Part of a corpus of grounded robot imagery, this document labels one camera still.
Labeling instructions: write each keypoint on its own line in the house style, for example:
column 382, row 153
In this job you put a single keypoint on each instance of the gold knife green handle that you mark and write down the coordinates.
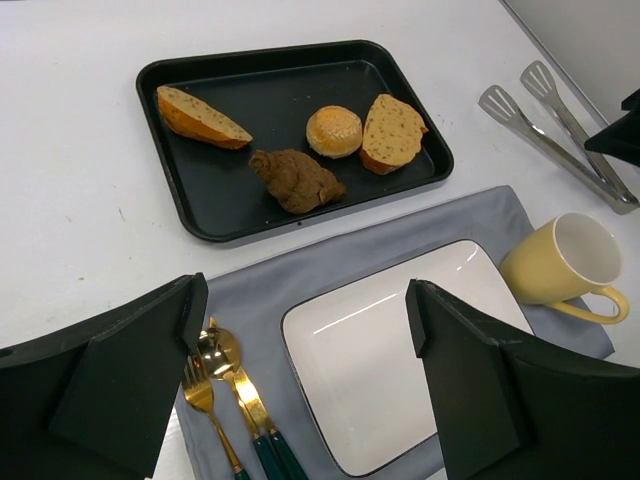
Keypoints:
column 257, row 412

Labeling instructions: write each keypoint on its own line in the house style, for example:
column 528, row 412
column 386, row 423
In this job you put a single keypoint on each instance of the round bun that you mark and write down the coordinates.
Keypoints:
column 334, row 131

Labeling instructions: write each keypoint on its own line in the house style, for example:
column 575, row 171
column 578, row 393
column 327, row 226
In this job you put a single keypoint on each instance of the brown croissant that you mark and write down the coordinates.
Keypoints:
column 297, row 181

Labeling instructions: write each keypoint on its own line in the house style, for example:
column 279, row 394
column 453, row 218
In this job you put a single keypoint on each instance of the yellow mug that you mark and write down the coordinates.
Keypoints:
column 570, row 256

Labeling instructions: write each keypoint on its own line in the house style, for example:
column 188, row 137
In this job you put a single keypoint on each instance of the black baking tray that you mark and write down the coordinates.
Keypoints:
column 272, row 93

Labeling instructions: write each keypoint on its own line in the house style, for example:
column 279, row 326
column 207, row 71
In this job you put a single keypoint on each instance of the gold fork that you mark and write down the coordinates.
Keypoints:
column 199, row 394

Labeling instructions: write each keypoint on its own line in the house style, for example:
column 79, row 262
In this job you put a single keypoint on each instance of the gold spoon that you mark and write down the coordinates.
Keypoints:
column 221, row 356

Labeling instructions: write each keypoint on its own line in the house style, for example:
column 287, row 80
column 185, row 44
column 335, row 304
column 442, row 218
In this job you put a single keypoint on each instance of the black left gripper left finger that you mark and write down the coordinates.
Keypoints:
column 93, row 400

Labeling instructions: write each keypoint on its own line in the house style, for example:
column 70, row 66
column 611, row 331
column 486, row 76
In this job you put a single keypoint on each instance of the white rectangular plate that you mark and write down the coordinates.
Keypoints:
column 352, row 352

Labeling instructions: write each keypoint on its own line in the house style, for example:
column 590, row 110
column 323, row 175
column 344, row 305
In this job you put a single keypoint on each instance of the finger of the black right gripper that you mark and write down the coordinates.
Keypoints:
column 632, row 102
column 621, row 140

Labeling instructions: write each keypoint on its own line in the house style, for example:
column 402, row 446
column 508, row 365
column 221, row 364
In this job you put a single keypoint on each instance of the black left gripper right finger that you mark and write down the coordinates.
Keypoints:
column 509, row 405

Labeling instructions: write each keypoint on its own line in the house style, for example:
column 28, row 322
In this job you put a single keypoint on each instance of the seeded bread slice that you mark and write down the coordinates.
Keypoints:
column 392, row 135
column 193, row 118

